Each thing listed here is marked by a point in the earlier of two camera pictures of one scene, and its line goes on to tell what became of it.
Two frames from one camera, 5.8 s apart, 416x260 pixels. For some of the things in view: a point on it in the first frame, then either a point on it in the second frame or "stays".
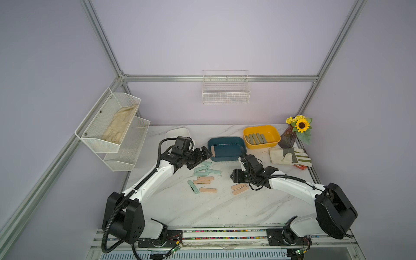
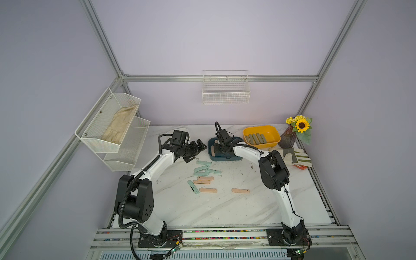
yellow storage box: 271,134 stays
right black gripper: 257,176 -> 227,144
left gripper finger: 206,153 -> 201,145
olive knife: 251,139 stays
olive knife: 255,138 stays
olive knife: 259,137 stays
